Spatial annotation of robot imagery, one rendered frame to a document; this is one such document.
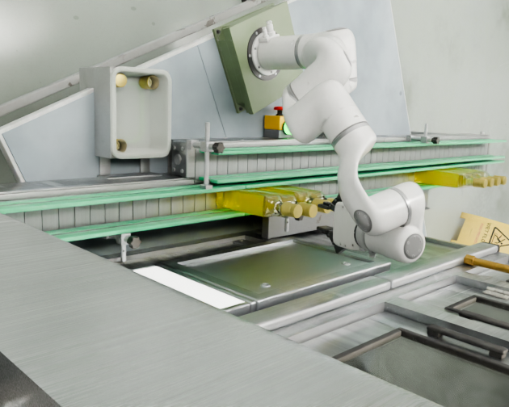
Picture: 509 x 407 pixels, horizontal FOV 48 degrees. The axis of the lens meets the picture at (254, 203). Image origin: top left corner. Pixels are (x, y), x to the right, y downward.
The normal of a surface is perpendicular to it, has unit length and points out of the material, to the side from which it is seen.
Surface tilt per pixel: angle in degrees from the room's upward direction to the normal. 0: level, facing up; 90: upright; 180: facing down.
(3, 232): 90
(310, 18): 0
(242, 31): 2
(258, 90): 2
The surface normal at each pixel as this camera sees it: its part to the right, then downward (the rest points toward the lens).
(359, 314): 0.69, 0.15
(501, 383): 0.04, -0.98
